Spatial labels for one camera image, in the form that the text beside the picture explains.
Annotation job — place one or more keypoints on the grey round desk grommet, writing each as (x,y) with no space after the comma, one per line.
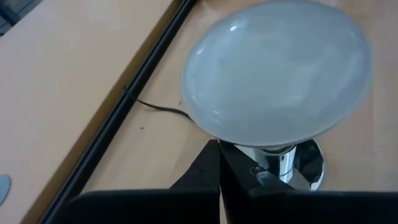
(3,189)

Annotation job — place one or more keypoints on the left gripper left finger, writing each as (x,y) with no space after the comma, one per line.
(155,208)

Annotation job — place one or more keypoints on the black aluminium rig frame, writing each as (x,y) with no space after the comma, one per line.
(124,104)

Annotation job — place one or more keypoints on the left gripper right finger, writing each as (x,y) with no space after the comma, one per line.
(311,208)

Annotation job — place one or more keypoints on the light beige desk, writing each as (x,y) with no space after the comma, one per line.
(62,93)

